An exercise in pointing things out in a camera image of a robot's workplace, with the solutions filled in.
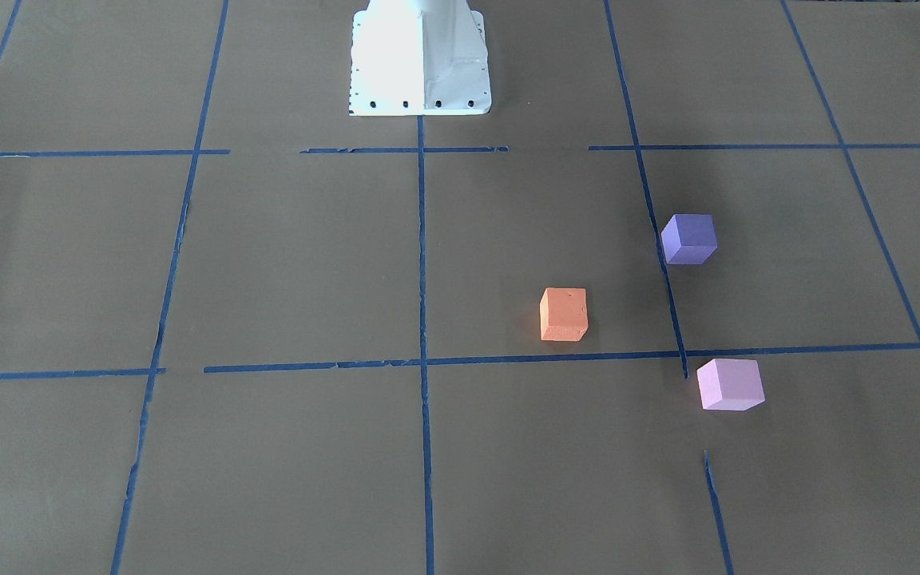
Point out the purple foam cube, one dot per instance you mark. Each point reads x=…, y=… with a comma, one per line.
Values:
x=689, y=239

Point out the orange foam cube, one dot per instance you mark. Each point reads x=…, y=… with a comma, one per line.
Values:
x=563, y=314

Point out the pink foam cube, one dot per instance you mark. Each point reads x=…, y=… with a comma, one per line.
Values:
x=730, y=384

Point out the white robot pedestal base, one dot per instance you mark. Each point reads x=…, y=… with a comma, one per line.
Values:
x=419, y=58

